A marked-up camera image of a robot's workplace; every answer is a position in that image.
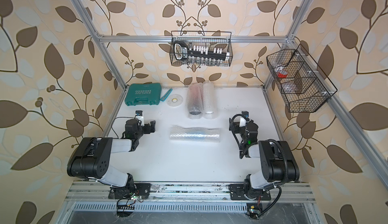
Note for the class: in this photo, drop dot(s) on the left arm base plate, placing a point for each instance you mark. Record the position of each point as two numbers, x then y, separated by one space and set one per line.
133 191

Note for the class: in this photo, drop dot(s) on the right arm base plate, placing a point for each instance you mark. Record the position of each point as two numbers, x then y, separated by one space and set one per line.
242 192

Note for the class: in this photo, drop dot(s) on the silver compact disc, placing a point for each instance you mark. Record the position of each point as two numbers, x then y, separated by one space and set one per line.
174 100

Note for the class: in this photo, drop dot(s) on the bubble wrapped clear cylinder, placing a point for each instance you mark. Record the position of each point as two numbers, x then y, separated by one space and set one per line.
209 101

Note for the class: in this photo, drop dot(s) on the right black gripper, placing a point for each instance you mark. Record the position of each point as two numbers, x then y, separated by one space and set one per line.
237 126

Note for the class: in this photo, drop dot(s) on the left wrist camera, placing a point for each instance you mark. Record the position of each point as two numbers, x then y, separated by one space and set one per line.
139 116

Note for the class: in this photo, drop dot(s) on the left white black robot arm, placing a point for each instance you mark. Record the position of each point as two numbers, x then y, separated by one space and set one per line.
91 160

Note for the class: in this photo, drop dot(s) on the clear bubble wrap sheet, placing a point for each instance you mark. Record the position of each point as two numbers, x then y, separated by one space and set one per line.
196 134

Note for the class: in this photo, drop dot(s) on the black socket bit holder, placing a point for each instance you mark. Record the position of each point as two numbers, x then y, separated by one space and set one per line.
183 51

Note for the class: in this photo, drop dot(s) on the aluminium front rail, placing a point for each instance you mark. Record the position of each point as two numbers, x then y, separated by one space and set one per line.
186 197

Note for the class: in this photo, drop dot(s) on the red item in basket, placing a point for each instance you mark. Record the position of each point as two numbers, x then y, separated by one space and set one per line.
281 72

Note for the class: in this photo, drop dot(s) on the right black wire basket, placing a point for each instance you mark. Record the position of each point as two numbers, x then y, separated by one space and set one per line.
306 87

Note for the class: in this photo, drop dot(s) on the back black wire basket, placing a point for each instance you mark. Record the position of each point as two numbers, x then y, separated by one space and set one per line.
211 39

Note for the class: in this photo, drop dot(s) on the black wire basket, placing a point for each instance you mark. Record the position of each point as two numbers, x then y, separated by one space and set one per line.
306 87
211 39

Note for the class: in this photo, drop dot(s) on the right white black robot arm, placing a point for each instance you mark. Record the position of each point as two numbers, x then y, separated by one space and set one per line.
278 165

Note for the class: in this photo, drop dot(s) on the bubble wrapped dark cylinder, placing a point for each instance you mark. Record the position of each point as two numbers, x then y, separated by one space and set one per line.
194 101

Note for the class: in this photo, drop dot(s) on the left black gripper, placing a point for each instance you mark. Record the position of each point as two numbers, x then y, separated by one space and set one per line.
146 127

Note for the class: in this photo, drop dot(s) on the green plastic tool case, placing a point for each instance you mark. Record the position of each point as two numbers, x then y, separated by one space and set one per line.
143 94

